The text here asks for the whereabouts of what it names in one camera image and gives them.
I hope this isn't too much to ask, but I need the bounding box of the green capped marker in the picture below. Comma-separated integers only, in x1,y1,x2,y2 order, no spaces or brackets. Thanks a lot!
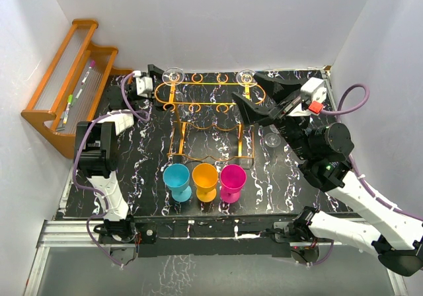
63,94,73,125

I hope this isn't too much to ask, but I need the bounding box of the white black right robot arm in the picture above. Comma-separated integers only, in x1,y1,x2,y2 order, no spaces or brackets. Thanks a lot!
232,70,422,277

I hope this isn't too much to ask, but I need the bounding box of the orange wooden shelf rack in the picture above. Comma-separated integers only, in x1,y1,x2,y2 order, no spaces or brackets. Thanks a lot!
21,18,130,159

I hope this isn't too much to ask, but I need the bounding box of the purple cable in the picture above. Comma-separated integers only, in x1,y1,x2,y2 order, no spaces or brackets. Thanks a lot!
290,83,423,266
71,73,151,269

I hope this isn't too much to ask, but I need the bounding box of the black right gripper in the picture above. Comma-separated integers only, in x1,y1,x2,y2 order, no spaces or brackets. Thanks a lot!
232,73,315,161

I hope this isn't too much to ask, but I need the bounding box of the pink plastic goblet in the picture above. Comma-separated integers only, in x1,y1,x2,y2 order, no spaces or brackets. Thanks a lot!
220,165,247,204

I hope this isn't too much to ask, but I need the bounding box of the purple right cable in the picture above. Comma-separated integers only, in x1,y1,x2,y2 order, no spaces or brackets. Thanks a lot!
290,83,423,266

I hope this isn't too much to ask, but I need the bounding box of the gold wire glass rack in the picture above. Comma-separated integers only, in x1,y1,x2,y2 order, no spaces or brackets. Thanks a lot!
154,72,266,163

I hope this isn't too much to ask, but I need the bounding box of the orange plastic goblet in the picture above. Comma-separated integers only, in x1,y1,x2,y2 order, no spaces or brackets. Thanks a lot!
192,163,218,203

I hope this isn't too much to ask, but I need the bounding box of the purple capped marker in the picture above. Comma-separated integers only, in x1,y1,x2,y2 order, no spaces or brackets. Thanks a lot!
81,60,96,86

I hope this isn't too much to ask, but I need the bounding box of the blue plastic goblet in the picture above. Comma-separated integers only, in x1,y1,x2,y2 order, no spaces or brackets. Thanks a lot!
163,164,192,202

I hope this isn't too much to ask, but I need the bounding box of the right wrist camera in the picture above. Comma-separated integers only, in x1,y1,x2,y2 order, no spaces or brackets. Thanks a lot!
289,77,327,116

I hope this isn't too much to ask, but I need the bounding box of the clear wine glass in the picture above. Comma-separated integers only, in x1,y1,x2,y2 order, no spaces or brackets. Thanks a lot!
162,67,185,93
264,125,281,148
236,69,256,99

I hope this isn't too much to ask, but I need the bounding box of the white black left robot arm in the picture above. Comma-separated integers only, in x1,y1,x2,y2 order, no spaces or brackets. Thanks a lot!
73,64,164,243

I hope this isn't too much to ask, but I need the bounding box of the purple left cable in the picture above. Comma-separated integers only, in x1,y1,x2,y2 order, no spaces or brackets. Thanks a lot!
71,73,151,269

